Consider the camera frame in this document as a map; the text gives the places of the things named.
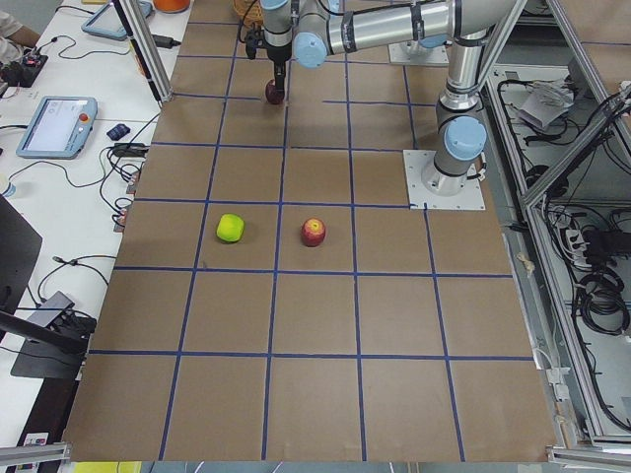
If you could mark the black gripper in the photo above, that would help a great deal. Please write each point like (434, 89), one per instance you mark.
(279, 56)

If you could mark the dark purple apple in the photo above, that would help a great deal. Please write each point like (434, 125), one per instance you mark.
(273, 94)

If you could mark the red yellow apple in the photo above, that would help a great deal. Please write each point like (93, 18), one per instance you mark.
(313, 232)

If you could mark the green apple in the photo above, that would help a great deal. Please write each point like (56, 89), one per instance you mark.
(230, 228)

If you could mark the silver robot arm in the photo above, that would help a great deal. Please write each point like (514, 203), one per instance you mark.
(349, 121)

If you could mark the woven wicker basket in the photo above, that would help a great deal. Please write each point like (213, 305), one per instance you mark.
(249, 12)

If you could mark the dark blue pouch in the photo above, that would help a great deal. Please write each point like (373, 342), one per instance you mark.
(117, 132)

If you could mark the black power adapter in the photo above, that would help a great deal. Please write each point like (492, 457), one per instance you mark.
(130, 150)

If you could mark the far blue teach pendant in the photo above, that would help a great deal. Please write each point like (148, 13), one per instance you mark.
(116, 24)

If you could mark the blue teach pendant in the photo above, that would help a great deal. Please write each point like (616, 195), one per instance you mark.
(59, 128)
(116, 24)

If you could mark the near blue teach pendant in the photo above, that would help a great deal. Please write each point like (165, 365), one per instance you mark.
(59, 128)

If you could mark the black control box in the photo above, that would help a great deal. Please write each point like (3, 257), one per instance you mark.
(24, 72)

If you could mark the black monitor stand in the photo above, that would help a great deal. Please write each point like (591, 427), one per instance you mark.
(55, 336)

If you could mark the aluminium frame post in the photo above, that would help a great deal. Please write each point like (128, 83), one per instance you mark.
(143, 44)

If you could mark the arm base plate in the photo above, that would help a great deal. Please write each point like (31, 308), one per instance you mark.
(427, 189)

